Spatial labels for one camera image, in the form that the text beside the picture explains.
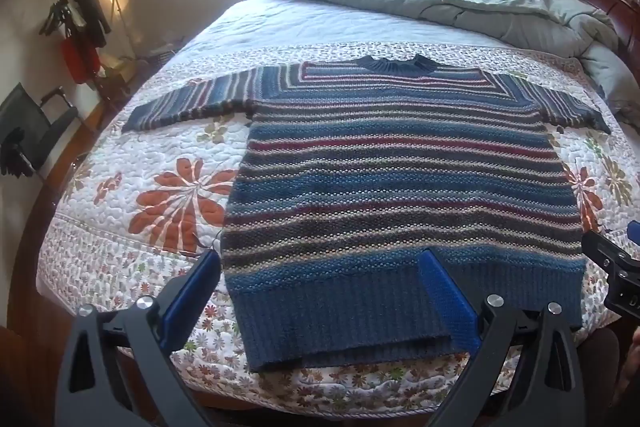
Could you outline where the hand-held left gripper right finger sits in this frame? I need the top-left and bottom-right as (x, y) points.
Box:
(417, 249), (588, 427)

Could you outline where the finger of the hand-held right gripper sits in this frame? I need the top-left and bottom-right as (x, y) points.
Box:
(581, 219), (640, 280)

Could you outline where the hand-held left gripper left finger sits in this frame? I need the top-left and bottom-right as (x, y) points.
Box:
(54, 249), (222, 427)

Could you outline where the striped knitted sweater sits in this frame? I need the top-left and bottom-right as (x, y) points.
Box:
(122, 54), (611, 370)

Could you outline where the floral quilted bedspread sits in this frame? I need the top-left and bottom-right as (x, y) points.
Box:
(35, 0), (640, 420)

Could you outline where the black chair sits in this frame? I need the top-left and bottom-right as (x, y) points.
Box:
(0, 82), (81, 180)

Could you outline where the red bag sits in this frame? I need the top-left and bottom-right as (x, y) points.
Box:
(60, 37), (103, 85)

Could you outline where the grey-blue comforter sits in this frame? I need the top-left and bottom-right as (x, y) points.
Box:
(247, 0), (640, 130)

